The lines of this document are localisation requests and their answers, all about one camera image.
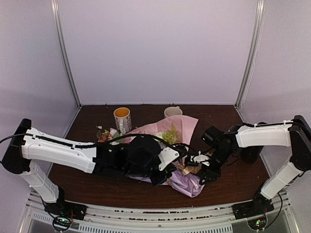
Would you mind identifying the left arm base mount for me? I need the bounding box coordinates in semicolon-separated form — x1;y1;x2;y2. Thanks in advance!
41;198;87;233

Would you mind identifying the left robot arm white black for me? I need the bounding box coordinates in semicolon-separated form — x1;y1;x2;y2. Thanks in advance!
1;118;187;220

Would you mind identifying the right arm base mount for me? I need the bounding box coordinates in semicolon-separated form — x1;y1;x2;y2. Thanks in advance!
232;201;274;231

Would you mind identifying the tan satin ribbon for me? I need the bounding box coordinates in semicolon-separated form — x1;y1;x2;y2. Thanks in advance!
175;152;211;176

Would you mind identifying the aluminium frame post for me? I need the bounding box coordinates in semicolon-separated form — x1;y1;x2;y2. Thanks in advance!
51;0;82;109
235;0;266;111

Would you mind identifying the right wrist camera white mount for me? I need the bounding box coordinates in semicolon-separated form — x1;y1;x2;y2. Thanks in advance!
188;151;210;166

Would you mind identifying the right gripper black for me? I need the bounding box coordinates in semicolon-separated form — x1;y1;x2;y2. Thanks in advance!
199;147;233;185

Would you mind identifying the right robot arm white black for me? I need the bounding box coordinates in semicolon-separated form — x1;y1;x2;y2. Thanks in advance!
185;115;311;215

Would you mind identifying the right aluminium frame post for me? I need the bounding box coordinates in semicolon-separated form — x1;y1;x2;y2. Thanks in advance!
235;0;266;111

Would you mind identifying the beige floral mug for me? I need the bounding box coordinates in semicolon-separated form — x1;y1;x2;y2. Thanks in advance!
164;106;183;118

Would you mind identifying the black cylindrical vase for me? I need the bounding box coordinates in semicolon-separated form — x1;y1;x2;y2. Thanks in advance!
236;122;265;164

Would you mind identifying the purple pink flower bouquet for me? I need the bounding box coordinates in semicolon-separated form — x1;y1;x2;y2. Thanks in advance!
126;115;206;199

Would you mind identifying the left aluminium frame post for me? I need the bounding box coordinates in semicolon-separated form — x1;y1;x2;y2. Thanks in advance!
51;0;82;109

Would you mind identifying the loose brown pink flower bunch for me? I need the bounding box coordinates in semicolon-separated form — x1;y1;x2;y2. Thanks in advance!
96;128;122;143

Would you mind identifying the yellow-inside floral mug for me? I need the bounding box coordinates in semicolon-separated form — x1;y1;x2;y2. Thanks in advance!
113;107;132;134

